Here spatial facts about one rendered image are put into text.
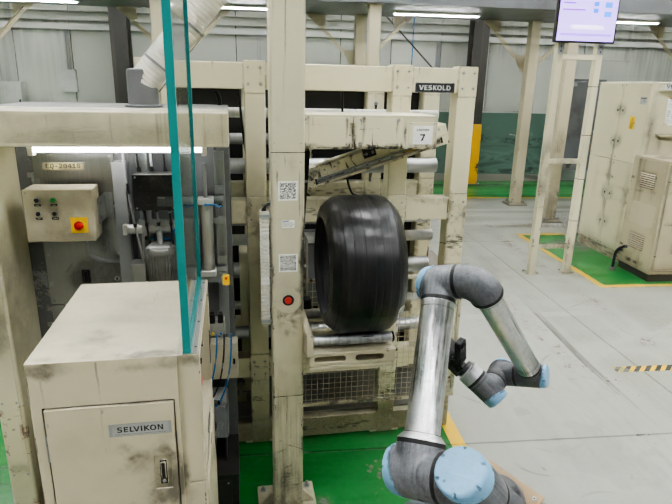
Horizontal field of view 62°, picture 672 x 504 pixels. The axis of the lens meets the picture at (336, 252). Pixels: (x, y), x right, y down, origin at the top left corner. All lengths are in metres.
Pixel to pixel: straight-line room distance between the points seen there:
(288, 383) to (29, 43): 10.48
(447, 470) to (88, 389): 0.96
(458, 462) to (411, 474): 0.15
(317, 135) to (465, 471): 1.44
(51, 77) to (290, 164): 10.20
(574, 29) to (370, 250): 4.34
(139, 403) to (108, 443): 0.13
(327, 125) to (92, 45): 9.73
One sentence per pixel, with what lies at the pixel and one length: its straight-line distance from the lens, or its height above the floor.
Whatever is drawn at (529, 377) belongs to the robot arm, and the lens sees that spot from 2.24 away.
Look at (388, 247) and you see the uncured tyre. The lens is 2.11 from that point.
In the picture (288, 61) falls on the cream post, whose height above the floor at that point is 1.98.
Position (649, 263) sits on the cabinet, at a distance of 6.61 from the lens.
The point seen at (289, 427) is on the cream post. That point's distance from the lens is 2.57.
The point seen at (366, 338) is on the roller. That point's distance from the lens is 2.33.
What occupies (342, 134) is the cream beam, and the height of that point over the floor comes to 1.70.
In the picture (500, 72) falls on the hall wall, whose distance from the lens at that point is 12.35.
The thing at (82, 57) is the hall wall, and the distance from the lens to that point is 11.97.
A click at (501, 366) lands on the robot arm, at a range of 2.31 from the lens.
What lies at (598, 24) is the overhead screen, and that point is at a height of 2.49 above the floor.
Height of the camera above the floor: 1.91
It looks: 17 degrees down
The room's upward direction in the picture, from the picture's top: 1 degrees clockwise
